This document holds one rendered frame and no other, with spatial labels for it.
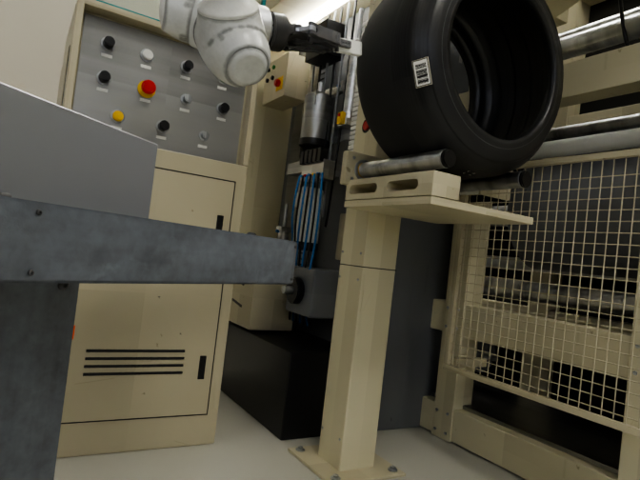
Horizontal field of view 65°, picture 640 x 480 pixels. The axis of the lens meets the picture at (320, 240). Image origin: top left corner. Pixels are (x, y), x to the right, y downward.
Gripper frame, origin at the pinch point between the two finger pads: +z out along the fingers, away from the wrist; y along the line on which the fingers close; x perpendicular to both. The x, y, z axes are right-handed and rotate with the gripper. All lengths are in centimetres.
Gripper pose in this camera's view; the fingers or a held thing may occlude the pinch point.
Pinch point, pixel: (348, 47)
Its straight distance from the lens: 122.9
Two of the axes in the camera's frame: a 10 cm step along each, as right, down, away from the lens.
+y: -5.1, -0.4, 8.6
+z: 8.6, -0.3, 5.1
